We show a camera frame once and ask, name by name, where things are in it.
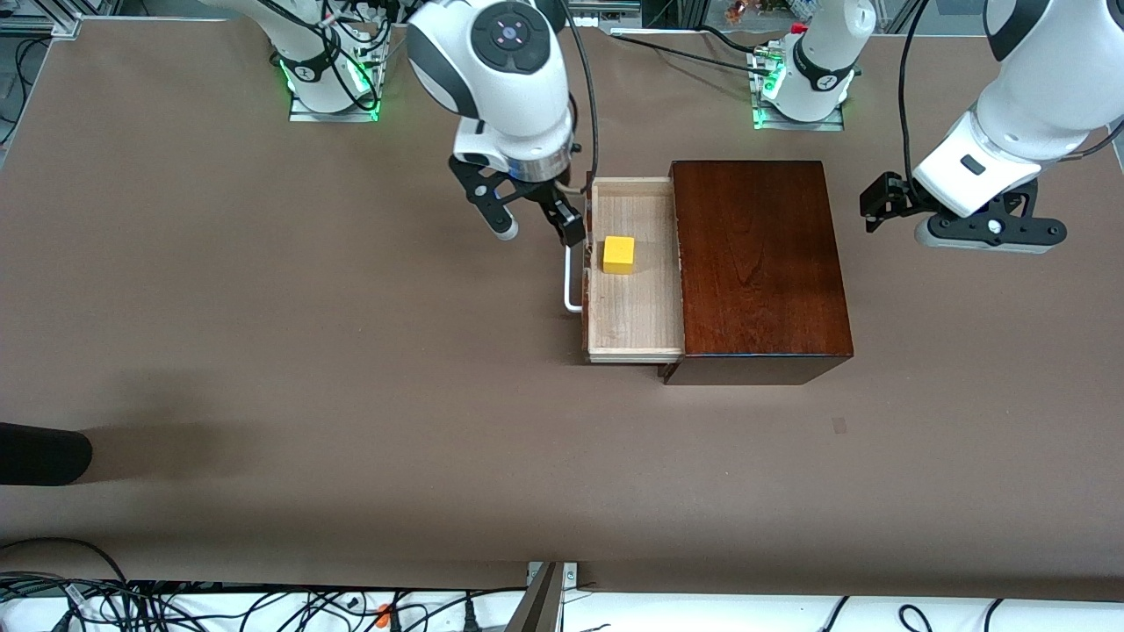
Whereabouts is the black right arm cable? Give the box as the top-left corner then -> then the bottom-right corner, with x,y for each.
562,0 -> 600,190

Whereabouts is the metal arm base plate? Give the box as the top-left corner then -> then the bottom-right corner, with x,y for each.
753,88 -> 846,131
290,83 -> 380,122

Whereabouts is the metal frame bracket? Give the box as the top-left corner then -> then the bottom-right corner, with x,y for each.
505,562 -> 580,632

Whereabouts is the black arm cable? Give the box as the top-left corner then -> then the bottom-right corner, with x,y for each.
897,0 -> 933,198
562,0 -> 600,190

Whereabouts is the dark brown wooden cabinet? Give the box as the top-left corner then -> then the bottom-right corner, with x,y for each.
659,160 -> 854,386

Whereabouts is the light wood drawer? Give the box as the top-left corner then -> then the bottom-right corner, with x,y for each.
581,176 -> 686,364

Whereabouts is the black cable on table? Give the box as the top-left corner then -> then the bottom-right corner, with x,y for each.
610,32 -> 774,78

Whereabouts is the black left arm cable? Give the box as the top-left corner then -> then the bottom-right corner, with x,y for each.
897,0 -> 933,198

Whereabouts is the aluminium frame rail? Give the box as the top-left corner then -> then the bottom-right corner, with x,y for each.
0,0 -> 84,38

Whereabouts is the silver metal drawer handle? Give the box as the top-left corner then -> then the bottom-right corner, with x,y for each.
563,244 -> 585,313

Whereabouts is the black ribbed cylinder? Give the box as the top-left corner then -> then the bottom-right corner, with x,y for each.
0,422 -> 93,486

